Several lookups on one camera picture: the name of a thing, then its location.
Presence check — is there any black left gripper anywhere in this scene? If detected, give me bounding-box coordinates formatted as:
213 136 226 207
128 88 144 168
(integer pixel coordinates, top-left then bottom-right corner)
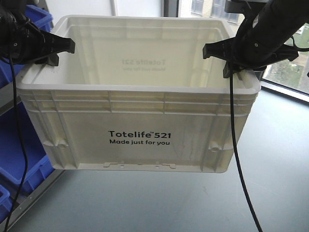
0 2 75 67

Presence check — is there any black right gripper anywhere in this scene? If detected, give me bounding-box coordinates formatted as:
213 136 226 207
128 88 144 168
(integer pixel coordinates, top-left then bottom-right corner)
202 14 299 78

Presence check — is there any white Totelife plastic bin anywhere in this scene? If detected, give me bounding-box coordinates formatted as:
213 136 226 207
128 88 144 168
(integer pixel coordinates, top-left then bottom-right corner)
16 15 261 173

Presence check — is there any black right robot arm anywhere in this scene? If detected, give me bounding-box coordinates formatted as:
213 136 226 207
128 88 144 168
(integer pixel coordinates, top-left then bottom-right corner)
203 0 309 78

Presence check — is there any black right cable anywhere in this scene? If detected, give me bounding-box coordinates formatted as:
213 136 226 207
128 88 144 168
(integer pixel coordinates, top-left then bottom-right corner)
229 4 264 232

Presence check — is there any black cable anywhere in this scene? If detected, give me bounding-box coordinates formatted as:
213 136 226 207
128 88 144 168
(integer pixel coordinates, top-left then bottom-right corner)
3 55 28 232
229 4 264 232

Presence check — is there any black left cable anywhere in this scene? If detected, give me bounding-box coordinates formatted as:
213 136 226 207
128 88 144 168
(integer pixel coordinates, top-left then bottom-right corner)
3 55 28 232

